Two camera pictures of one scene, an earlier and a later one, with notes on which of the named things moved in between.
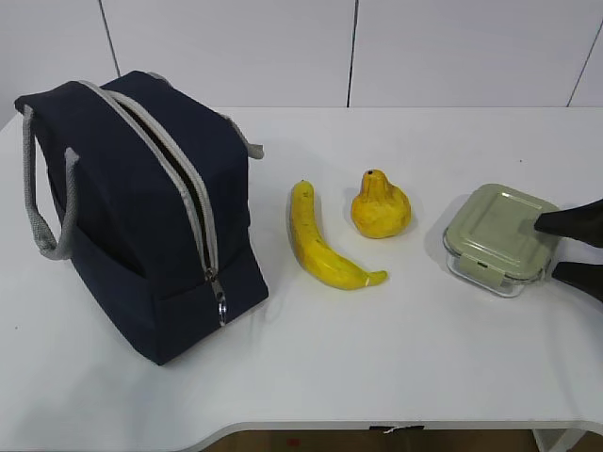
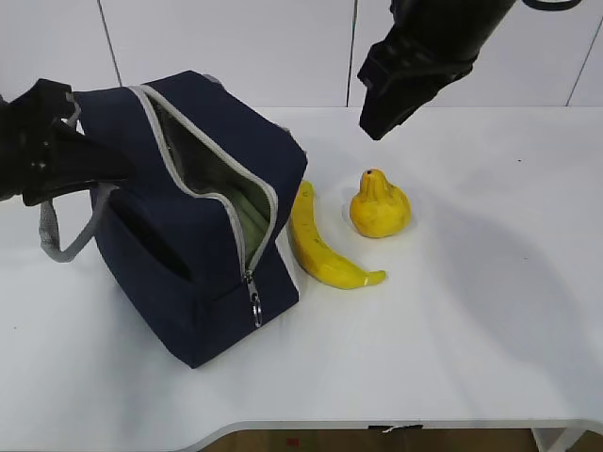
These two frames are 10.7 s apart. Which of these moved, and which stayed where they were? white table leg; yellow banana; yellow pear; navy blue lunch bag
Moved: navy blue lunch bag
Stayed: white table leg; yellow pear; yellow banana
